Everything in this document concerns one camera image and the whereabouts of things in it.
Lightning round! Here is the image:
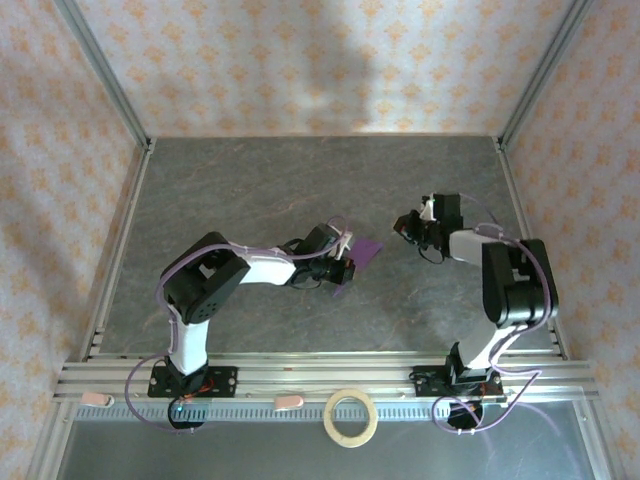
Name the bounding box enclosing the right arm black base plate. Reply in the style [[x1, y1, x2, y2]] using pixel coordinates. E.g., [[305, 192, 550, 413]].
[[412, 364, 505, 400]]

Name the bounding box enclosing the aluminium table side rail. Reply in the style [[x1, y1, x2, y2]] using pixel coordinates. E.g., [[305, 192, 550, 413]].
[[493, 137, 572, 361], [79, 138, 157, 361]]

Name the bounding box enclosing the aluminium lower frame bar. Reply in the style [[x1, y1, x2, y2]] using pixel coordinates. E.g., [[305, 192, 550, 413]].
[[573, 399, 626, 480], [27, 401, 76, 480]]

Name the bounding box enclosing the grey slotted cable duct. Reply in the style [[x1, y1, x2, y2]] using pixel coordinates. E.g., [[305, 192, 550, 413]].
[[72, 402, 587, 422]]

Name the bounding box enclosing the grey metal sheet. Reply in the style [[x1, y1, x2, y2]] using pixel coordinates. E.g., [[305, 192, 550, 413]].
[[52, 418, 609, 480]]

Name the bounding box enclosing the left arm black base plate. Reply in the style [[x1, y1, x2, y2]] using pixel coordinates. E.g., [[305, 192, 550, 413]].
[[148, 366, 239, 399]]

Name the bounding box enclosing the aluminium mounting rail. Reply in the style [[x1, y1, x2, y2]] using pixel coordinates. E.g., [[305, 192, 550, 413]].
[[53, 351, 600, 402]]

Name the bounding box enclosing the purple square paper sheet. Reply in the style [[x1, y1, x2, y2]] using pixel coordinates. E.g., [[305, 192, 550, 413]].
[[332, 236, 385, 300]]

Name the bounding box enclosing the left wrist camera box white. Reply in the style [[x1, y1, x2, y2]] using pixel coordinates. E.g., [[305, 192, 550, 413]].
[[330, 227, 354, 260]]

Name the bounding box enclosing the aluminium corner post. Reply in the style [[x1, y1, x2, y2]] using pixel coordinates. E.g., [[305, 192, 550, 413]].
[[496, 0, 600, 151], [51, 0, 155, 151]]

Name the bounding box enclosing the beige tape roll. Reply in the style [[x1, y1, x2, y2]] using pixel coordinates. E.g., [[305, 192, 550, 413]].
[[323, 388, 379, 449]]

